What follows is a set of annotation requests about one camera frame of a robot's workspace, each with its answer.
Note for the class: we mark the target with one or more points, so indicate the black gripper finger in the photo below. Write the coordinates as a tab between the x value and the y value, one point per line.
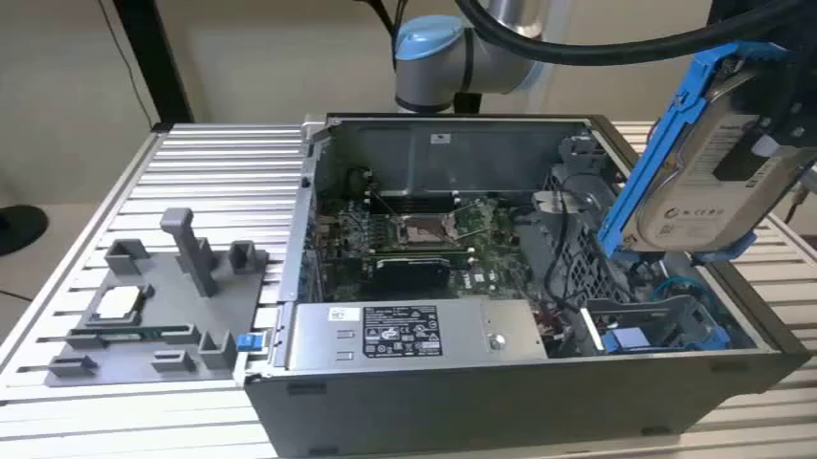
743	153

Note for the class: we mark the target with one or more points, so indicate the hard disk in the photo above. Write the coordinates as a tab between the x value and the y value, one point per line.
695	191
622	340

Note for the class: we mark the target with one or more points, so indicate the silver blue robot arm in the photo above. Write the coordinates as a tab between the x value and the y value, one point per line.
434	72

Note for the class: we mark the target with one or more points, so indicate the grey metal disk bay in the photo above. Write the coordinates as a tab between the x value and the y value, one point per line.
574	268

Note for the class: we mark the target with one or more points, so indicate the green motherboard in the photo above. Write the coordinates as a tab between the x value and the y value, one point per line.
491	268

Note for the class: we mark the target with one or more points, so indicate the CPU socket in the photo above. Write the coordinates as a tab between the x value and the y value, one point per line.
426	232

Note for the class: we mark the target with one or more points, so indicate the black graphics card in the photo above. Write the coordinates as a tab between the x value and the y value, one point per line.
411	273

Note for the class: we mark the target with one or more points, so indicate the black open PC case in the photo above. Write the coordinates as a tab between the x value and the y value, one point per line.
446	411

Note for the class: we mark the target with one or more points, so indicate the silver power supply unit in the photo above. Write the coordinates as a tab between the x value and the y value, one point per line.
319	334

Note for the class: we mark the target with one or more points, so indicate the blue case latch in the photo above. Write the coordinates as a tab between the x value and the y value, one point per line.
248	342

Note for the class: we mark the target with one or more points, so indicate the grey parts rack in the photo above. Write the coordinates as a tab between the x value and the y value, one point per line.
159	291

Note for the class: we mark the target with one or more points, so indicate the green RAM stick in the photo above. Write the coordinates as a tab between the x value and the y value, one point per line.
149	331

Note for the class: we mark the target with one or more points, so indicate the silver CPU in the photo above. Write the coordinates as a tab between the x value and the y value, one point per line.
119	303

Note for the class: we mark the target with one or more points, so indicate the black round stand base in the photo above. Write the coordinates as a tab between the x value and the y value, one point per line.
18	229

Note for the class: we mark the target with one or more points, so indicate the black metal post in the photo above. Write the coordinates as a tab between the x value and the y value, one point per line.
159	62

